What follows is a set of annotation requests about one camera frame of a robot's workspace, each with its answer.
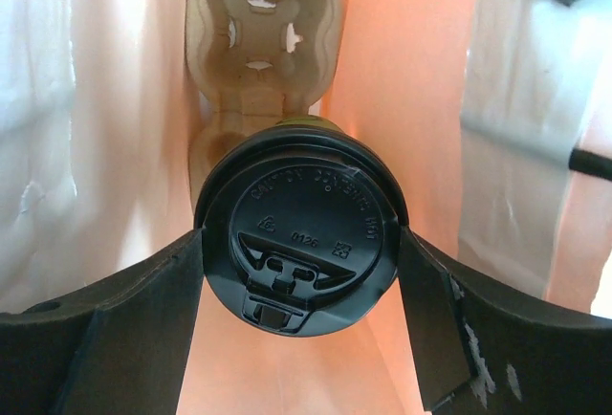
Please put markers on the brown cardboard cup carrier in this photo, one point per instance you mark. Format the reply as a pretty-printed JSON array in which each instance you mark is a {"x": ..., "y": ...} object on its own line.
[{"x": 256, "y": 62}]

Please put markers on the orange paper bag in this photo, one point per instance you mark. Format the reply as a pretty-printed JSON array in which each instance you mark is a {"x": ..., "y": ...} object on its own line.
[{"x": 475, "y": 106}]

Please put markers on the black plastic cup lid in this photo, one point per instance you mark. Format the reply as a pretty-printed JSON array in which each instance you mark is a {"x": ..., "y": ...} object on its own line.
[{"x": 301, "y": 230}]

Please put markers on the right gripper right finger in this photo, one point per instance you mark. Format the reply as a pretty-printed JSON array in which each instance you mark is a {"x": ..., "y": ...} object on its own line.
[{"x": 482, "y": 347}]

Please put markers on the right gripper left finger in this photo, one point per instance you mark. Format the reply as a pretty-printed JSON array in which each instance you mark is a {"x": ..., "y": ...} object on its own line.
[{"x": 117, "y": 346}]

